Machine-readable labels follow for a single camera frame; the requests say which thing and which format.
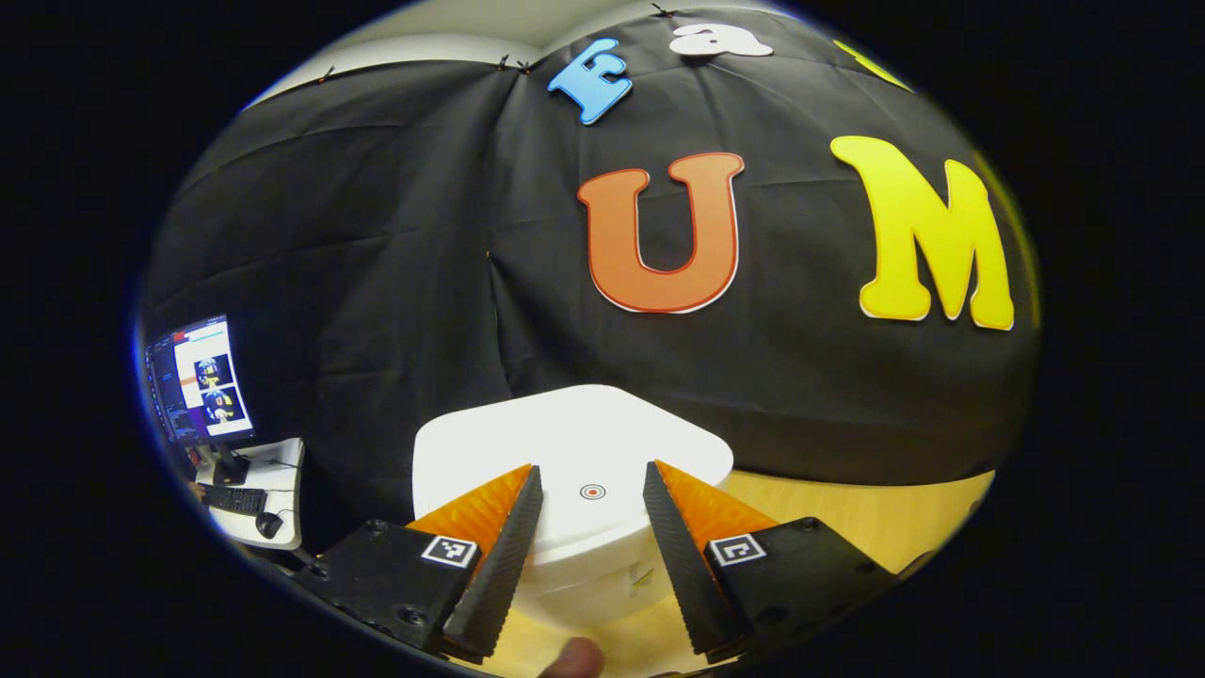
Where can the white desktop garbage bin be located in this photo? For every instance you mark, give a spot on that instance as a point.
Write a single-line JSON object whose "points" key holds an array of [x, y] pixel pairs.
{"points": [[584, 433]]}

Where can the black computer mouse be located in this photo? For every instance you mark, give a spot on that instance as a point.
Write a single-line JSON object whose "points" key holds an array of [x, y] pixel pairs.
{"points": [[269, 524]]}

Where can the wooden desktop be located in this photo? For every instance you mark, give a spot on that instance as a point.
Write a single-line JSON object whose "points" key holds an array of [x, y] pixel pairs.
{"points": [[866, 508]]}

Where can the white side desk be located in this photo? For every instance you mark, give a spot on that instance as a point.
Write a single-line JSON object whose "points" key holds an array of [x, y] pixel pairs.
{"points": [[282, 471]]}

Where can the computer monitor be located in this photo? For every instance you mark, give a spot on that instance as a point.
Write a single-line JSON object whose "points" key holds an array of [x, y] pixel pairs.
{"points": [[200, 381]]}

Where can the black keyboard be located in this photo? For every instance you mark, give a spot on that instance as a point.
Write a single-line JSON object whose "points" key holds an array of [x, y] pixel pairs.
{"points": [[232, 499]]}

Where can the black backdrop cloth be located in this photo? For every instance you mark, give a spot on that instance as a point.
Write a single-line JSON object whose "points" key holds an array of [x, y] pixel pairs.
{"points": [[395, 282]]}

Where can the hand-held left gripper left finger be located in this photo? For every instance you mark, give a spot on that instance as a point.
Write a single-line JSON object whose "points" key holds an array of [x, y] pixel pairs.
{"points": [[499, 574]]}

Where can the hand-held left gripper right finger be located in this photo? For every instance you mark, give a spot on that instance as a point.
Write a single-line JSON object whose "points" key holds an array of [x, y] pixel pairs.
{"points": [[682, 565]]}

